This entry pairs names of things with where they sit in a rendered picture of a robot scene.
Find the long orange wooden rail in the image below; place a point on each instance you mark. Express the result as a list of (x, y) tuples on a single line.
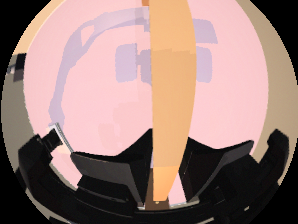
[(174, 65)]

